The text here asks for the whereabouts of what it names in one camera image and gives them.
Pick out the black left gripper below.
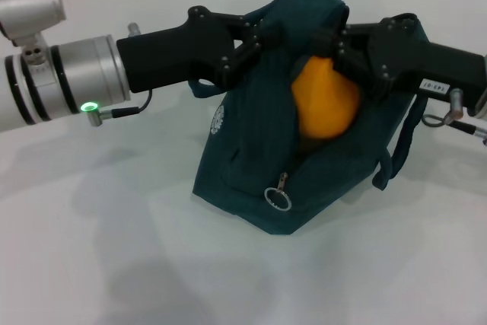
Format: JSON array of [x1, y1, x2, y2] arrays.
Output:
[[116, 5, 282, 94]]

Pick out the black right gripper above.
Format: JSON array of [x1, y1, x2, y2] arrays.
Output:
[[311, 12, 487, 113]]

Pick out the orange pear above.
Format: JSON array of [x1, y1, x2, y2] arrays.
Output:
[[291, 55, 361, 139]]

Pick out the dark teal insulated bag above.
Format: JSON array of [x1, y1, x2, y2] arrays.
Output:
[[189, 0, 433, 237]]

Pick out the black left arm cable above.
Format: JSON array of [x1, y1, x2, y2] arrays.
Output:
[[112, 88, 154, 117]]

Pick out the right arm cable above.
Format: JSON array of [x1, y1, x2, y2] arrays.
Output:
[[420, 88, 487, 140]]

